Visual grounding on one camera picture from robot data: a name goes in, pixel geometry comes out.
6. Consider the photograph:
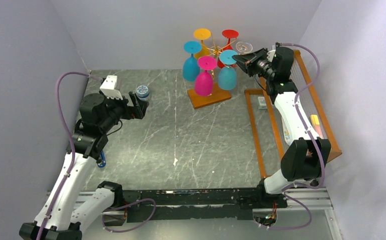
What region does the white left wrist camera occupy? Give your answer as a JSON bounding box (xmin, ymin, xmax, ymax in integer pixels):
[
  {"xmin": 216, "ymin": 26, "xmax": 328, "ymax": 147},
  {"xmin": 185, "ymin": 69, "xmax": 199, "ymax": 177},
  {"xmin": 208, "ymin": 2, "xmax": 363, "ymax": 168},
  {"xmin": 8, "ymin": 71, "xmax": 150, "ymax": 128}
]
[{"xmin": 100, "ymin": 75, "xmax": 123, "ymax": 100}]

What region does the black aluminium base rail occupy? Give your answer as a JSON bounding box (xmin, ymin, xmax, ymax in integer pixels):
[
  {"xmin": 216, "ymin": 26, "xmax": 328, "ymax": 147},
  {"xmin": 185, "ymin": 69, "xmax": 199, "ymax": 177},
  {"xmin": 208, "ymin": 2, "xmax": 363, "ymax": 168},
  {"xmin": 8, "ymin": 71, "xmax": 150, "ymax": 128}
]
[{"xmin": 47, "ymin": 187, "xmax": 333, "ymax": 223}]

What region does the small white box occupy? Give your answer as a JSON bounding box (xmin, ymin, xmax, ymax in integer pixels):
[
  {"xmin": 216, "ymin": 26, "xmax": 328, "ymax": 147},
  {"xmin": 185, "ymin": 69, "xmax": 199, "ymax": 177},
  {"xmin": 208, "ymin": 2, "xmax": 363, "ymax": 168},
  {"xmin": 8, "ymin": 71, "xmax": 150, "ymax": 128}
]
[{"xmin": 257, "ymin": 96, "xmax": 267, "ymax": 110}]

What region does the wooden rack base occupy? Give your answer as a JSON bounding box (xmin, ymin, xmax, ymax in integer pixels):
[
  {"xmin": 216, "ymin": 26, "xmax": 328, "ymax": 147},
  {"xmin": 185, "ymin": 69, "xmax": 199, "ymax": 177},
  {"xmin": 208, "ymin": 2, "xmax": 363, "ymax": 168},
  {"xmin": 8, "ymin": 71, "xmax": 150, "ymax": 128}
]
[{"xmin": 187, "ymin": 82, "xmax": 232, "ymax": 109}]

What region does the yellow orange marker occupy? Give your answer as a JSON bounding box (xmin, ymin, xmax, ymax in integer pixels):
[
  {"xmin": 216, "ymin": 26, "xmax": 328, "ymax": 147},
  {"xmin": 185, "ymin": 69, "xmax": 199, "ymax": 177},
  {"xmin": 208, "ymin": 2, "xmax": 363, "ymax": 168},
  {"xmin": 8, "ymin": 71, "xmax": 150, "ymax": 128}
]
[{"xmin": 310, "ymin": 114, "xmax": 324, "ymax": 139}]

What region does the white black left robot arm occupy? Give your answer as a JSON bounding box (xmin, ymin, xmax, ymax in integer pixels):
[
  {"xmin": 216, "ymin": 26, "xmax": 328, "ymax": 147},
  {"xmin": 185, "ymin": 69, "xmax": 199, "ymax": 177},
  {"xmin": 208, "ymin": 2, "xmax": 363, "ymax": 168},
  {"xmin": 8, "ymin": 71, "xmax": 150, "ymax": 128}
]
[{"xmin": 19, "ymin": 91, "xmax": 149, "ymax": 240}]

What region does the pink wine glass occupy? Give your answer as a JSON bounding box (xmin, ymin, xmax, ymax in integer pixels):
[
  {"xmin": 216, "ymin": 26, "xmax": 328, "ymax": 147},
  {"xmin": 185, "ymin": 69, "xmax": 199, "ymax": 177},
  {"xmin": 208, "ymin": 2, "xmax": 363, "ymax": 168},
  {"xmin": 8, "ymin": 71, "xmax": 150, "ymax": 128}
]
[{"xmin": 194, "ymin": 56, "xmax": 217, "ymax": 97}]

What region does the red wine glass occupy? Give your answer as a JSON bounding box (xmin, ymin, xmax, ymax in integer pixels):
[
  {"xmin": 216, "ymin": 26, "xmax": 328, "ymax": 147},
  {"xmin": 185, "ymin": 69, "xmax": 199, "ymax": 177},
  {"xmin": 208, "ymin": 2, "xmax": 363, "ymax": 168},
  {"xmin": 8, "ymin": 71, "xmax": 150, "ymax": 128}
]
[{"xmin": 216, "ymin": 29, "xmax": 239, "ymax": 69}]

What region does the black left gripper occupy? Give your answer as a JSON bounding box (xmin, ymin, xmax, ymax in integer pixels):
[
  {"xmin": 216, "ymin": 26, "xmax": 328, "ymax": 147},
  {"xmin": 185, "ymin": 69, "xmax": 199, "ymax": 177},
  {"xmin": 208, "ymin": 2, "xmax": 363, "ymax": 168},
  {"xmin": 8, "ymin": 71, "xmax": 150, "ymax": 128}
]
[{"xmin": 100, "ymin": 90, "xmax": 149, "ymax": 133}]

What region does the wooden tiered shelf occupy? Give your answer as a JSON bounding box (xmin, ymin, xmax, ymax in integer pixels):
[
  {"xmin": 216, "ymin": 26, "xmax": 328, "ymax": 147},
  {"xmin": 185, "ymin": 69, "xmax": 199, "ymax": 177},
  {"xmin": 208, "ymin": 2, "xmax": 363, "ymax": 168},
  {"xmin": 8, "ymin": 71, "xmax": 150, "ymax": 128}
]
[{"xmin": 244, "ymin": 50, "xmax": 342, "ymax": 179}]

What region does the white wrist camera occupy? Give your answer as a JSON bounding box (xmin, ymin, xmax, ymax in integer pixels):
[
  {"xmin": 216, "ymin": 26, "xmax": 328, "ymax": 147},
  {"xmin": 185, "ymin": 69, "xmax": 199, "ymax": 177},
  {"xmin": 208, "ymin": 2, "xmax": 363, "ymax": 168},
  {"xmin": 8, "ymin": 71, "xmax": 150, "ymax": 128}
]
[
  {"xmin": 100, "ymin": 75, "xmax": 123, "ymax": 100},
  {"xmin": 267, "ymin": 49, "xmax": 276, "ymax": 62}
]

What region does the gold wire glass rack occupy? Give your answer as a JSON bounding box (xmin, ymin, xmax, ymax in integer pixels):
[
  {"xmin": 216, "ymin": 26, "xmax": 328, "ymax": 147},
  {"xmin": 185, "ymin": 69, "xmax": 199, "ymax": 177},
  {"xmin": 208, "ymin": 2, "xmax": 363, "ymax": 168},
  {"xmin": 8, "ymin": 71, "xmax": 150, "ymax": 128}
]
[{"xmin": 195, "ymin": 34, "xmax": 238, "ymax": 69}]

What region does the blue blister pack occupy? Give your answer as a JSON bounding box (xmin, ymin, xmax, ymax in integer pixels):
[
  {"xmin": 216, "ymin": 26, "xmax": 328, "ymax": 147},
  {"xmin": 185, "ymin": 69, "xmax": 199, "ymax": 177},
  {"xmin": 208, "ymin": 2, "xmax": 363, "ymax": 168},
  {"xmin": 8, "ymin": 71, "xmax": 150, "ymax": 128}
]
[{"xmin": 282, "ymin": 120, "xmax": 292, "ymax": 145}]

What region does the blue cleaning gel jar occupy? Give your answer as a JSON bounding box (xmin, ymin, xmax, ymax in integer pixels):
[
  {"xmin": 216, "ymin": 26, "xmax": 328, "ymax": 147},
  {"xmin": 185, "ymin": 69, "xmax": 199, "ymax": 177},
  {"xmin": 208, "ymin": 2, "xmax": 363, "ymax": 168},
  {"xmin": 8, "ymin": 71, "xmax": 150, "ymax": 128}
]
[{"xmin": 135, "ymin": 85, "xmax": 150, "ymax": 101}]

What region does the light blue wine glass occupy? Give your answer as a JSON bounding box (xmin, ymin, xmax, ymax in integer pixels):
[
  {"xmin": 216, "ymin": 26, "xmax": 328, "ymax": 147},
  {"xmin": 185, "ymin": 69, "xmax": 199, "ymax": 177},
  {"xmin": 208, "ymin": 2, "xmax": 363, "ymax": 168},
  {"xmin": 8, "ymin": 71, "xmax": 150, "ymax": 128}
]
[{"xmin": 218, "ymin": 49, "xmax": 237, "ymax": 91}]

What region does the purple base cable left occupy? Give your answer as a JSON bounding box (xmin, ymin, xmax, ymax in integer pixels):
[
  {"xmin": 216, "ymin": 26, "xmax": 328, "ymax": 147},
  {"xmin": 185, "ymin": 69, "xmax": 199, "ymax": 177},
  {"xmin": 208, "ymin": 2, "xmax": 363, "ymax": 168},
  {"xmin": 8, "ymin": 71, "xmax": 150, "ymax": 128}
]
[{"xmin": 101, "ymin": 198, "xmax": 157, "ymax": 233}]

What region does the dark blue wine glass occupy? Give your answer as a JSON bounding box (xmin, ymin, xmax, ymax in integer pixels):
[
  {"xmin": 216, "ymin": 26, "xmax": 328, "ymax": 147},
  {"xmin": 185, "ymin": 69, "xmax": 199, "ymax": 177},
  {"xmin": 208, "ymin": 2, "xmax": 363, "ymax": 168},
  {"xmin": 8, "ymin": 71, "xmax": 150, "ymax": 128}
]
[{"xmin": 182, "ymin": 41, "xmax": 202, "ymax": 82}]

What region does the clear wine glass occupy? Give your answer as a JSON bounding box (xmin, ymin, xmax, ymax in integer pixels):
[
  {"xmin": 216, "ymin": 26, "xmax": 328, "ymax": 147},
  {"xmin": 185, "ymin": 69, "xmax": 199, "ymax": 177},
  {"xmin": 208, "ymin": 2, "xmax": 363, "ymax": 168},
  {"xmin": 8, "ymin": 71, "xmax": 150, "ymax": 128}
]
[{"xmin": 235, "ymin": 41, "xmax": 253, "ymax": 55}]

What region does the yellow wine glass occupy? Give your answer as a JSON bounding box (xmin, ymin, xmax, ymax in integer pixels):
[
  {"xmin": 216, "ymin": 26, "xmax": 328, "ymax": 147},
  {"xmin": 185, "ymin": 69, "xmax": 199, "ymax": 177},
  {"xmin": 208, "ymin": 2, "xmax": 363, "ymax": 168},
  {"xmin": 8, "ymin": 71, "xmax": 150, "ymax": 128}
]
[{"xmin": 193, "ymin": 28, "xmax": 211, "ymax": 60}]

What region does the blue clip tool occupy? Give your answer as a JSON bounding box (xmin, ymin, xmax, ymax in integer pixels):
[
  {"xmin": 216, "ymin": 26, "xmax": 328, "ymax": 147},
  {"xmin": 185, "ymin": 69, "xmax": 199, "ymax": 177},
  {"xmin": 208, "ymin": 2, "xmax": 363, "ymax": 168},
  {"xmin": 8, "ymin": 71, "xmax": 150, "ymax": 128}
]
[{"xmin": 97, "ymin": 150, "xmax": 107, "ymax": 168}]

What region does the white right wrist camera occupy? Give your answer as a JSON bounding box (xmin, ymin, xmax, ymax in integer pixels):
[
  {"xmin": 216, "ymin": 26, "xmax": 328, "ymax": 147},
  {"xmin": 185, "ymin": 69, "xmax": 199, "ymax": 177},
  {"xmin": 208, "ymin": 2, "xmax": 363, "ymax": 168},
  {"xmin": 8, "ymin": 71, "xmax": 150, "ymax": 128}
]
[{"xmin": 267, "ymin": 49, "xmax": 276, "ymax": 62}]

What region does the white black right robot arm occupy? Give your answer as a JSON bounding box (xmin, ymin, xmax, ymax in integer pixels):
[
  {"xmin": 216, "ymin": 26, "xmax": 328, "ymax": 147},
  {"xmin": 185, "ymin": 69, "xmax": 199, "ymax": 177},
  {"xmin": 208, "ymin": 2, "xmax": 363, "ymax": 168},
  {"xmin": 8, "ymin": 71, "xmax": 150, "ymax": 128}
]
[{"xmin": 232, "ymin": 46, "xmax": 331, "ymax": 208}]

